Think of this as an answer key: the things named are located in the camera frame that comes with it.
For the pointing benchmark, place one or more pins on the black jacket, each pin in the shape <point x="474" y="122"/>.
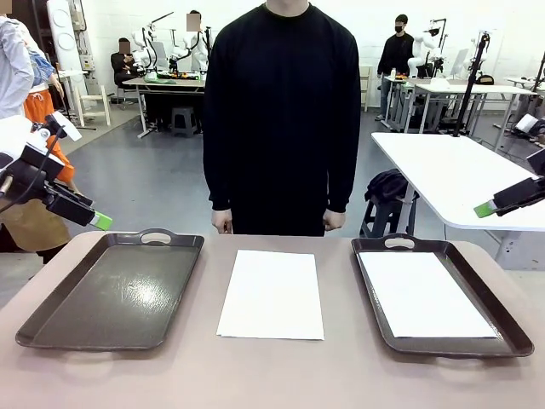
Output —
<point x="389" y="185"/>

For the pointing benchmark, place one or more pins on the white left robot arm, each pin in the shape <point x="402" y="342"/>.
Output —
<point x="15" y="136"/>

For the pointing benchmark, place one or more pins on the white A4 paper sheet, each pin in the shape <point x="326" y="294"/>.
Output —
<point x="272" y="294"/>
<point x="426" y="294"/>

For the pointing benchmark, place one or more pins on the white computer monitor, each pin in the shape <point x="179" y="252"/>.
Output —
<point x="460" y="64"/>

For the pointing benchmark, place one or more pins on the brown plastic serving tray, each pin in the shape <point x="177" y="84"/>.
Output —
<point x="447" y="346"/>
<point x="106" y="298"/>

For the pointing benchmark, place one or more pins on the brown-top work table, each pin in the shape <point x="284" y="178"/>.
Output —
<point x="170" y="83"/>

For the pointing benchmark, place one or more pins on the black stand pole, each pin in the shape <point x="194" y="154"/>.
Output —
<point x="470" y="93"/>

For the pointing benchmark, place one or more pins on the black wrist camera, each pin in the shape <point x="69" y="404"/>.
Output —
<point x="53" y="125"/>

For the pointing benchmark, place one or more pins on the white standing air conditioner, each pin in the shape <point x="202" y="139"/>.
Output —
<point x="64" y="38"/>

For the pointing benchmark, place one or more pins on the person's right forearm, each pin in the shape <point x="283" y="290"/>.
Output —
<point x="218" y="179"/>

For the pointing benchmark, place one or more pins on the large white table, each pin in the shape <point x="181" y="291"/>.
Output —
<point x="447" y="170"/>

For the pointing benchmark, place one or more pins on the person in black sweater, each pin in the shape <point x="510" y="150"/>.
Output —
<point x="281" y="106"/>

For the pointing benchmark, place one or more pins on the person's right hand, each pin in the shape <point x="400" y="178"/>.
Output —
<point x="222" y="221"/>

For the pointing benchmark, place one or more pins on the white work table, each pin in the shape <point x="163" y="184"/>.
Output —
<point x="468" y="88"/>

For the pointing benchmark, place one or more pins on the person's left forearm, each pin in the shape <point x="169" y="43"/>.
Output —
<point x="340" y="179"/>

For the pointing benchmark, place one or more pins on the person with brown apron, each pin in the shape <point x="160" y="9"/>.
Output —
<point x="13" y="64"/>

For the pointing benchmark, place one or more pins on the white tag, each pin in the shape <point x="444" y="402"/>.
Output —
<point x="70" y="128"/>
<point x="526" y="122"/>

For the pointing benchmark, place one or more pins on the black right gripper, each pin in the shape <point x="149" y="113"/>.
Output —
<point x="540" y="179"/>

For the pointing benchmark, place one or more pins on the grey plastic stool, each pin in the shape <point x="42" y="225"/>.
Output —
<point x="184" y="121"/>

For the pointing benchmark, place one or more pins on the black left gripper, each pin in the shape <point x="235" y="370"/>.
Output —
<point x="30" y="174"/>

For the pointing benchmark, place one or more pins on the seated person in black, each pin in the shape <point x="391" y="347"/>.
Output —
<point x="123" y="64"/>

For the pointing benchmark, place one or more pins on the masked person in black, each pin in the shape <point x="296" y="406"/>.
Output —
<point x="396" y="55"/>

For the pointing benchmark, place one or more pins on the person in white shirt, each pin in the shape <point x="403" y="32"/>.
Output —
<point x="200" y="55"/>

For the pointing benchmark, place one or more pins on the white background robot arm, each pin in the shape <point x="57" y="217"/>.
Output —
<point x="187" y="42"/>
<point x="473" y="44"/>
<point x="419" y="47"/>
<point x="140" y="42"/>

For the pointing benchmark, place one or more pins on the person's left hand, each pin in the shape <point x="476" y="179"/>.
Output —
<point x="334" y="221"/>

